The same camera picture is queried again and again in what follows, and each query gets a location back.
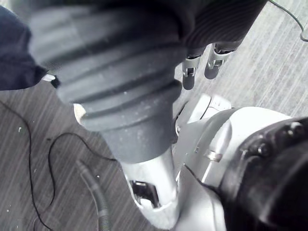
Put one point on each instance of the black robot hip joint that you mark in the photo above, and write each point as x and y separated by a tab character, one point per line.
272	173

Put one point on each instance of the person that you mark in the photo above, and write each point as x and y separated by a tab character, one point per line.
12	48

